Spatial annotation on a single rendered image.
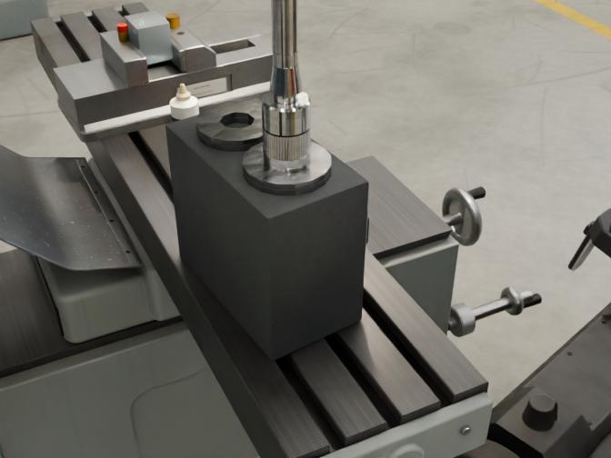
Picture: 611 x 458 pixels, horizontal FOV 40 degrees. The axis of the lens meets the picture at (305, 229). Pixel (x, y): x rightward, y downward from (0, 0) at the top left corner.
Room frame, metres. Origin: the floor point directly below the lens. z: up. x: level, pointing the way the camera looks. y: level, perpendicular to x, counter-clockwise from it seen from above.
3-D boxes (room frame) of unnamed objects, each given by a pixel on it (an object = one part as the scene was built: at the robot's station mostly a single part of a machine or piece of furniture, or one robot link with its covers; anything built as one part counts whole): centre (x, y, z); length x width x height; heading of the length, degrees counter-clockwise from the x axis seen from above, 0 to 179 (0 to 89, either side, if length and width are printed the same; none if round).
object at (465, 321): (1.20, -0.36, 0.51); 0.22 x 0.06 x 0.06; 116
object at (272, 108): (0.72, 0.02, 1.19); 0.05 x 0.05 x 0.01
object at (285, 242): (0.76, 0.05, 1.03); 0.22 x 0.12 x 0.20; 34
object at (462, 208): (1.32, -0.27, 0.63); 0.16 x 0.12 x 0.12; 116
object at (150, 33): (1.23, 0.24, 1.04); 0.06 x 0.05 x 0.06; 28
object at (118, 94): (1.24, 0.22, 0.98); 0.35 x 0.15 x 0.11; 118
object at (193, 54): (1.26, 0.19, 1.02); 0.12 x 0.06 x 0.04; 28
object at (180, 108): (1.07, 0.17, 0.98); 0.04 x 0.04 x 0.11
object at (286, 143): (0.72, 0.02, 1.16); 0.05 x 0.05 x 0.06
